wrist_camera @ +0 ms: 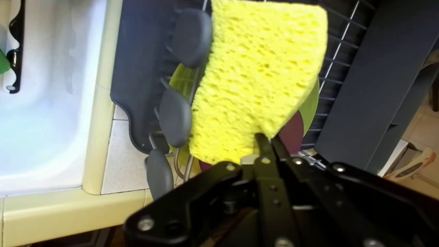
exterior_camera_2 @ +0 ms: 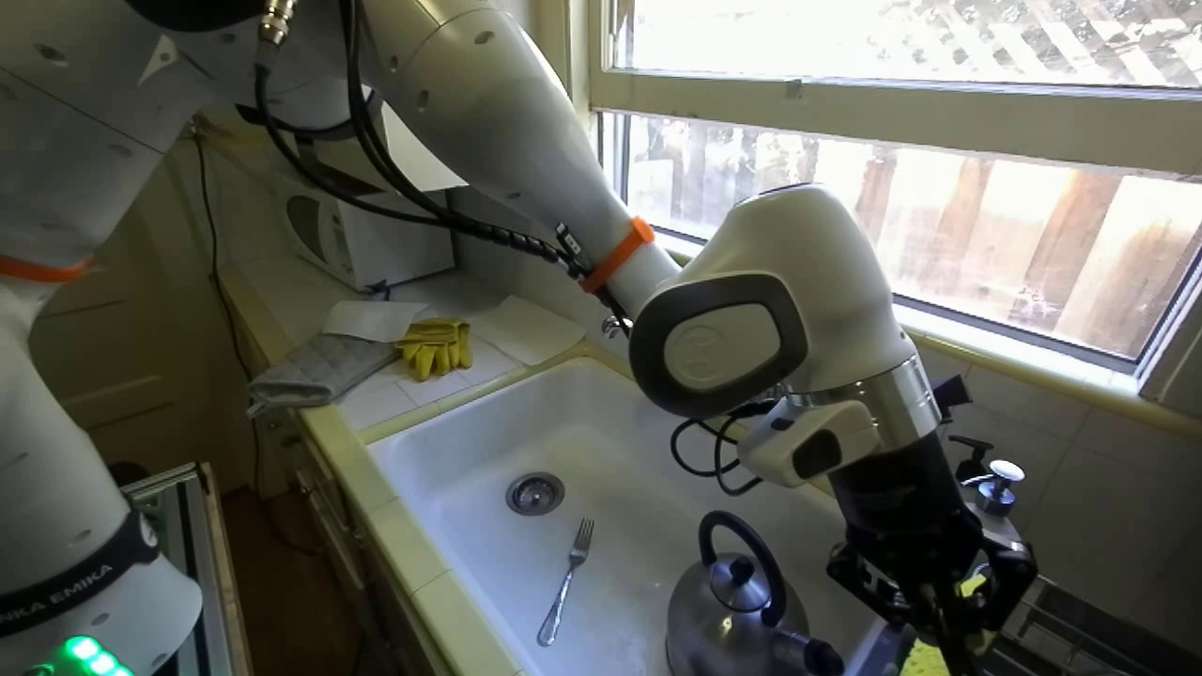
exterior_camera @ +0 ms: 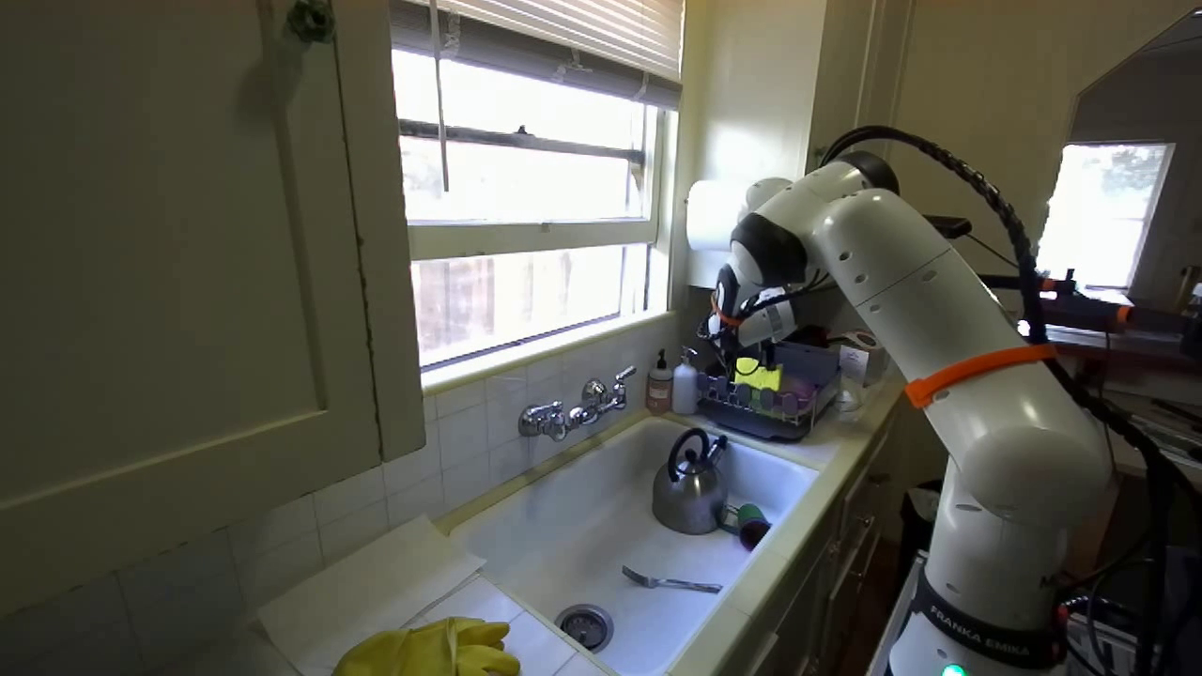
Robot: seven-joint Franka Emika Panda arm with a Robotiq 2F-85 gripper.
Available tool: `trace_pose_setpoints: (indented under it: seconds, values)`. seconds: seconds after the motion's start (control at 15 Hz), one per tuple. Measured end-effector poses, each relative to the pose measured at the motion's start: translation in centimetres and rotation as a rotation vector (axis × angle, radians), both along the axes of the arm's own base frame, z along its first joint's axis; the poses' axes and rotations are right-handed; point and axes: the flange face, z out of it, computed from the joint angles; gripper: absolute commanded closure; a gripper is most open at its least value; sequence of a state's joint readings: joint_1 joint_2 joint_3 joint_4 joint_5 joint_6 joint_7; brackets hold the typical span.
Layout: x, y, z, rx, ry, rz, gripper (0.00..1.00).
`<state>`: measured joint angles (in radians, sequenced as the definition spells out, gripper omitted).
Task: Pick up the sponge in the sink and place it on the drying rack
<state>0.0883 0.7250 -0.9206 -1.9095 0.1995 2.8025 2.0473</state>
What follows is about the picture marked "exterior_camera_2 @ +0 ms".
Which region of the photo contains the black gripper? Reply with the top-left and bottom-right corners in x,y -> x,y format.
824,428 -> 1044,676

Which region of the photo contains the yellow sponge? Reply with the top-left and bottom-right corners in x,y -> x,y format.
899,635 -> 954,676

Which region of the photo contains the dark grey drying rack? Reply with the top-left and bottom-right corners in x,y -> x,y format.
988,574 -> 1202,676

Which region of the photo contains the white ceramic sink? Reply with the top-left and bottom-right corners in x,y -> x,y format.
364,352 -> 933,676

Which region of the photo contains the metal sink drain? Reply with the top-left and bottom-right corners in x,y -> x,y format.
503,469 -> 567,518

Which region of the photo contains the white capped soap bottle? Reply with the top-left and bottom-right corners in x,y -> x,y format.
964,453 -> 1039,555

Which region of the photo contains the stainless steel kettle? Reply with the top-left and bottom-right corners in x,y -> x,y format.
661,506 -> 850,676

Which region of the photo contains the silver fork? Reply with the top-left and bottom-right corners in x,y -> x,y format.
534,513 -> 598,649

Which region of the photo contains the grey folded towel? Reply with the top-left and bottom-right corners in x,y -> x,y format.
243,329 -> 402,415

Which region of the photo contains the white countertop appliance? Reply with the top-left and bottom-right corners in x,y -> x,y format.
281,185 -> 457,294

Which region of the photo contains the grey metal stand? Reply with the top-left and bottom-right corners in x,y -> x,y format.
124,460 -> 246,676

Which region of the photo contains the black camera cable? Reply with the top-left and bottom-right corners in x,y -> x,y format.
668,396 -> 780,498

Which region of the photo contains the window with white frame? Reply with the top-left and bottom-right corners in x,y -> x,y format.
587,0 -> 1202,390

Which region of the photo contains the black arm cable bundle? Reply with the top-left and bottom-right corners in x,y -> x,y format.
235,0 -> 641,329

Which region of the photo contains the white wall cabinet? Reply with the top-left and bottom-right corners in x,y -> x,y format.
370,98 -> 471,198

